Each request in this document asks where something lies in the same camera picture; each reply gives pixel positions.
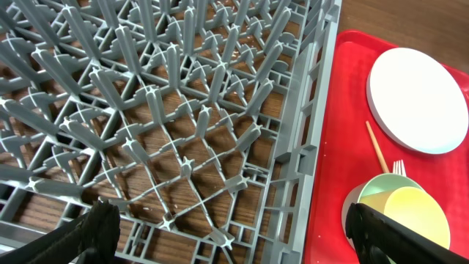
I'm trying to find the white plastic fork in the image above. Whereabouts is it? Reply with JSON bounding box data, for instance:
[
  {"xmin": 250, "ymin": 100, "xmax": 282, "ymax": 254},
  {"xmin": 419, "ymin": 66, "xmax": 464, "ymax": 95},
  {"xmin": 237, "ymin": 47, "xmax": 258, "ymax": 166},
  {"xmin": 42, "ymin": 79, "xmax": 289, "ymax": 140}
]
[{"xmin": 392, "ymin": 160, "xmax": 407, "ymax": 177}]

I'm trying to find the light blue round plate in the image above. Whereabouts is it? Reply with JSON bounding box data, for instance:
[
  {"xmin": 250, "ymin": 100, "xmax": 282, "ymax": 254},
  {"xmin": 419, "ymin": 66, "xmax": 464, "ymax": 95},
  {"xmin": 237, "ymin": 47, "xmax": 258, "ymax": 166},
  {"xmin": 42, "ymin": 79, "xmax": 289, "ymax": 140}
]
[{"xmin": 366, "ymin": 48, "xmax": 468, "ymax": 155}]

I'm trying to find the wooden chopstick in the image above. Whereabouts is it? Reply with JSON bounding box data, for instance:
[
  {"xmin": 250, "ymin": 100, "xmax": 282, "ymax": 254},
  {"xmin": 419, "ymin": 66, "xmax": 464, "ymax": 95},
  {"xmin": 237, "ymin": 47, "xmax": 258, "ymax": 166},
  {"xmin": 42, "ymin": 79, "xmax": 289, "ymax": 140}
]
[{"xmin": 366, "ymin": 120, "xmax": 390, "ymax": 173}]

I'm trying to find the yellow plastic cup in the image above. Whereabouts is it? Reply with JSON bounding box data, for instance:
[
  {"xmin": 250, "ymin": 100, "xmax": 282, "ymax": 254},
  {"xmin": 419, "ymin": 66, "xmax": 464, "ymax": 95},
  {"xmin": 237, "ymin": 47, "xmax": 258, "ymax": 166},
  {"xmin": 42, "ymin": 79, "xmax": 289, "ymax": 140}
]
[{"xmin": 359, "ymin": 186, "xmax": 451, "ymax": 249}]

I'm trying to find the light green bowl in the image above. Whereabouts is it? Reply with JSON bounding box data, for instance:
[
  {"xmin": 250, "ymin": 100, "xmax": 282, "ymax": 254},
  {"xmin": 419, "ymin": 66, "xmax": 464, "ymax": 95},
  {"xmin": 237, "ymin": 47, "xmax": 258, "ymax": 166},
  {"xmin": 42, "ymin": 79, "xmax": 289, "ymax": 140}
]
[{"xmin": 341, "ymin": 173, "xmax": 424, "ymax": 234}]

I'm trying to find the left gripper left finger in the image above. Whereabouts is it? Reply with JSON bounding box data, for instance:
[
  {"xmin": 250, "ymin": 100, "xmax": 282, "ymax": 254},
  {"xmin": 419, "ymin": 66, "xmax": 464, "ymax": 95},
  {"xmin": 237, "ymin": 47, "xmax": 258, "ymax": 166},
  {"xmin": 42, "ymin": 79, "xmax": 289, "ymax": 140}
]
[{"xmin": 1, "ymin": 202, "xmax": 120, "ymax": 264}]

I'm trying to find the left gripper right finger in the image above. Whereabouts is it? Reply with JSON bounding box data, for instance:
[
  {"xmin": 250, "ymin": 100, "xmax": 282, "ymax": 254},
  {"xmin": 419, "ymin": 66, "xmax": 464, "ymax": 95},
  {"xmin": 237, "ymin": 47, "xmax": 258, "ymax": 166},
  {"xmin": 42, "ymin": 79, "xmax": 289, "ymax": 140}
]
[{"xmin": 345, "ymin": 203, "xmax": 468, "ymax": 264}]

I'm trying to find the grey plastic dishwasher rack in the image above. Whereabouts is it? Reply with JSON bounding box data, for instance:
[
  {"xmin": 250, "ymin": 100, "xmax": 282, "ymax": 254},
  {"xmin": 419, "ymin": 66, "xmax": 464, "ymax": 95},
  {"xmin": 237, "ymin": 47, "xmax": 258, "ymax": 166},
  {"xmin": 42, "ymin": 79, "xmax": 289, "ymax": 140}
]
[{"xmin": 1, "ymin": 1, "xmax": 341, "ymax": 263}]

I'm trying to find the red plastic serving tray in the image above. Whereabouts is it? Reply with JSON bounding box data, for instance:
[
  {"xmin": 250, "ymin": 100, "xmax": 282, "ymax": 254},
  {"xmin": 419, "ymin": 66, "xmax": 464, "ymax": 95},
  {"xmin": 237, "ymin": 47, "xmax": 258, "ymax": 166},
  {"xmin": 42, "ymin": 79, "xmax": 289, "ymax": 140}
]
[{"xmin": 303, "ymin": 30, "xmax": 468, "ymax": 263}]

